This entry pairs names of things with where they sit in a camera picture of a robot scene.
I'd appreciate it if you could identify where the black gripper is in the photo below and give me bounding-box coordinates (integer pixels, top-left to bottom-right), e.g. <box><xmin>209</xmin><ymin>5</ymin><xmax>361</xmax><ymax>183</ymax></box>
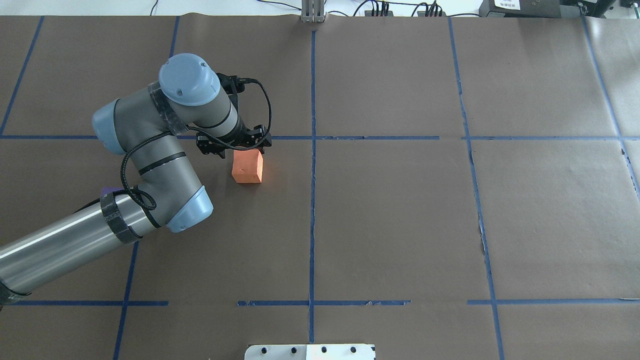
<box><xmin>196</xmin><ymin>124</ymin><xmax>273</xmax><ymax>156</ymax></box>

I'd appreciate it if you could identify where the orange foam cube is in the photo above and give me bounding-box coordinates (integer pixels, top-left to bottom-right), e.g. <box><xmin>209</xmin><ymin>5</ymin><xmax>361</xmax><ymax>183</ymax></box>
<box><xmin>231</xmin><ymin>149</ymin><xmax>264</xmax><ymax>183</ymax></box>

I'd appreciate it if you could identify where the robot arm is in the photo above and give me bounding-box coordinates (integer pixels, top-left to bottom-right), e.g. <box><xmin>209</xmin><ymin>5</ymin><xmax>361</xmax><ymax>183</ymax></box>
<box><xmin>0</xmin><ymin>53</ymin><xmax>273</xmax><ymax>305</ymax></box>

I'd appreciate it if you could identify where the dark purple foam cube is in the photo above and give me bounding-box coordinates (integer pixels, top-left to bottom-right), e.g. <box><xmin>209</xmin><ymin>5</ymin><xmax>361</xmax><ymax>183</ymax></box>
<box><xmin>100</xmin><ymin>186</ymin><xmax>122</xmax><ymax>196</ymax></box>

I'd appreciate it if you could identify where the black box device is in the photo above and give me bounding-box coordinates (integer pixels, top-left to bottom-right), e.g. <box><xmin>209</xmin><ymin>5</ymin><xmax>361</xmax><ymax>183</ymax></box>
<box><xmin>478</xmin><ymin>0</ymin><xmax>585</xmax><ymax>19</ymax></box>

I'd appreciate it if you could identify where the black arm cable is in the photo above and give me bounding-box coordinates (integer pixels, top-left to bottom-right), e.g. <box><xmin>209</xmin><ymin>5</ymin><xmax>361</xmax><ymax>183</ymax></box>
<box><xmin>119</xmin><ymin>77</ymin><xmax>273</xmax><ymax>212</ymax></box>

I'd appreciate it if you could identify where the aluminium frame post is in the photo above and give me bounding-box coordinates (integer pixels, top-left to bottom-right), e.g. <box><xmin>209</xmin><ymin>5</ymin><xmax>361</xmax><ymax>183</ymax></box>
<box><xmin>301</xmin><ymin>0</ymin><xmax>327</xmax><ymax>23</ymax></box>

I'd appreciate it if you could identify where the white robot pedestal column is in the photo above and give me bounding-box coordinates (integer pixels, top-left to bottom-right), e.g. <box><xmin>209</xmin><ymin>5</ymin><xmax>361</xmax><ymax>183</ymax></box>
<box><xmin>244</xmin><ymin>343</ymin><xmax>377</xmax><ymax>360</ymax></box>

